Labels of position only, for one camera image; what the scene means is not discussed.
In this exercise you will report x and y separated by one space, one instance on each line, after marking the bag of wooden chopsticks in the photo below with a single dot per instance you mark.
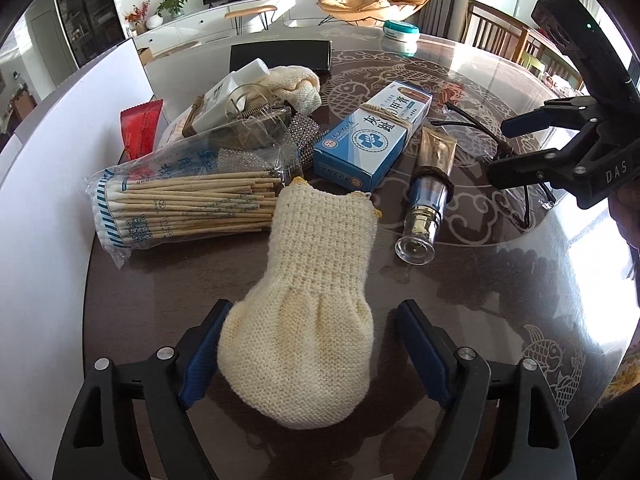
190 200

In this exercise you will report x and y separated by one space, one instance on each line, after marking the cream knitted pouch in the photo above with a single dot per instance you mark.
300 310

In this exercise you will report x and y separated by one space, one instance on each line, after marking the dark glass display cabinet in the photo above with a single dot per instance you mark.
87 10

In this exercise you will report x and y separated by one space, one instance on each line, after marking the gold tube with clear cap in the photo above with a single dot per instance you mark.
425 195

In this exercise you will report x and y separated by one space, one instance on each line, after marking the red packet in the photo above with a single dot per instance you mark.
142 127

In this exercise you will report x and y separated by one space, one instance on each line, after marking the blue and white medicine box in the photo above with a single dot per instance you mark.
370 135

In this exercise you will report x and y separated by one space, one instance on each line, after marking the wooden stool with metal legs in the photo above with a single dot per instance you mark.
250 10

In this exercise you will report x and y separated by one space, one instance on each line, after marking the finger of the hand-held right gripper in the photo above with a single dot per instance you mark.
525 122
530 170

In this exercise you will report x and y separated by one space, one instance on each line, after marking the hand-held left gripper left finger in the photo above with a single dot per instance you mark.
200 355

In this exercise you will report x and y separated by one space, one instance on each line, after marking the white round vase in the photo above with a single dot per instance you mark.
154 21

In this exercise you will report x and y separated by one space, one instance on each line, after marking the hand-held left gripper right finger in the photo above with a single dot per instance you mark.
420 350

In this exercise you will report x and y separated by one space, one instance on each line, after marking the orange lounge chair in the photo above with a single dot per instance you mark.
370 2

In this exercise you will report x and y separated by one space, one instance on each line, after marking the wooden dining chair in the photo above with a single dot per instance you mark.
492 27
552 55

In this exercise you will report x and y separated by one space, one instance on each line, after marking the teal lidded white jar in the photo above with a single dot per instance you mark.
400 37

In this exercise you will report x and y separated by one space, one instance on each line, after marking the large white storage box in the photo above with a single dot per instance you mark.
60 170

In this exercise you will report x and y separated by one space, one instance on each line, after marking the red flower arrangement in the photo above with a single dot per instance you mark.
136 15

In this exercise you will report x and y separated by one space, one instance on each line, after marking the cardboard box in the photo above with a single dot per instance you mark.
145 56

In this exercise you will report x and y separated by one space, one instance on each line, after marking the grey curtain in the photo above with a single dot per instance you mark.
445 0

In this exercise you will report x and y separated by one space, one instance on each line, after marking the white television cabinet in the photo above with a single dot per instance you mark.
210 25

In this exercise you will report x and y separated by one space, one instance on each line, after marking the clear rhinestone hair claw clip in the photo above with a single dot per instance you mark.
305 135

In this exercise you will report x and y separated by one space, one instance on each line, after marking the black box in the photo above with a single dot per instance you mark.
280 55

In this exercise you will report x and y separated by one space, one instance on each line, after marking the cream knitted cloth bundle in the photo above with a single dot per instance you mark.
295 87

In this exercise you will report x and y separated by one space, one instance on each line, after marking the green potted plant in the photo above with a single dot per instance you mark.
172 4

